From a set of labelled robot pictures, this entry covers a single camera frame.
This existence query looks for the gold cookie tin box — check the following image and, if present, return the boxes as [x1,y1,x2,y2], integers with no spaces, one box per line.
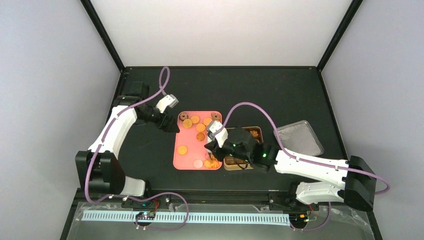
[222,125,265,171]

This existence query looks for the pink round cookie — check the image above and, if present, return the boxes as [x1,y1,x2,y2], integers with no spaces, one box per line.
[193,159,204,169]

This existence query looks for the pink plastic tray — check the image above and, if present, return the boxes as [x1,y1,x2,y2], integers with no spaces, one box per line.
[173,110,223,171]

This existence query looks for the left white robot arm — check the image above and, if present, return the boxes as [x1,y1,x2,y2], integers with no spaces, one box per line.
[75,83,180,198]

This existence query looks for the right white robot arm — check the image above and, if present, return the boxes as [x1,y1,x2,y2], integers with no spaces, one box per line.
[204,127,377,212]

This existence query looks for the chocolate donut cookie left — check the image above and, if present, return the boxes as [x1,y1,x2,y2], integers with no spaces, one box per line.
[178,112,189,121]

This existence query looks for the chocolate donut cookie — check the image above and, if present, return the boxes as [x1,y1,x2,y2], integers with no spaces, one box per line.
[178,112,189,121]
[210,112,222,122]

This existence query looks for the orange swirl cookie bottom right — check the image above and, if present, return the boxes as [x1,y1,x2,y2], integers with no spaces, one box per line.
[203,159,221,169]

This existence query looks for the chocolate donut cookie right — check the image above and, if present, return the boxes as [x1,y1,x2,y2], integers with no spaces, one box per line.
[210,112,222,122]

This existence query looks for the clear plastic tin lid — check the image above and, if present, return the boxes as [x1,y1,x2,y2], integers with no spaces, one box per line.
[273,120,325,157]

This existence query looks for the right circuit board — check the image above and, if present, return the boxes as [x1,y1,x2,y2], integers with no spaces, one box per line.
[289,214,310,223]

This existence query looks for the circuit board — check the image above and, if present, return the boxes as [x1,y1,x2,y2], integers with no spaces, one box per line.
[289,214,310,223]
[135,211,156,221]

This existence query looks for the left circuit board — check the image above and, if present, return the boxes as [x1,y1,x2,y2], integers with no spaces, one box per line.
[135,211,156,221]

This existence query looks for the clear plastic sheet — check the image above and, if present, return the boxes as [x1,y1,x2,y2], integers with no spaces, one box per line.
[67,203,374,240]

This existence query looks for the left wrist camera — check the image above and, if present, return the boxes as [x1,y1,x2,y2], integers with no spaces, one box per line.
[156,94,179,114]

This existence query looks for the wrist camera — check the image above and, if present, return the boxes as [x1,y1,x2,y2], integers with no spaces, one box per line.
[156,94,179,114]
[206,120,228,148]

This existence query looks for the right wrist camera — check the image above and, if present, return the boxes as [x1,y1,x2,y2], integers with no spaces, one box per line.
[206,120,228,148]

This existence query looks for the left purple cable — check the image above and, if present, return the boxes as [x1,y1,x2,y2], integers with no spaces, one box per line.
[84,66,190,233]

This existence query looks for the purple cable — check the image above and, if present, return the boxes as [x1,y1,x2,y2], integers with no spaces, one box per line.
[218,101,391,232]
[84,66,190,233]

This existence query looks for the white slotted cable rail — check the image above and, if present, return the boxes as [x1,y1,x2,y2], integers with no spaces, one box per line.
[79,210,290,226]

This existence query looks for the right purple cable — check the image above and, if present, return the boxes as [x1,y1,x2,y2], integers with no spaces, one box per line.
[218,101,391,232]

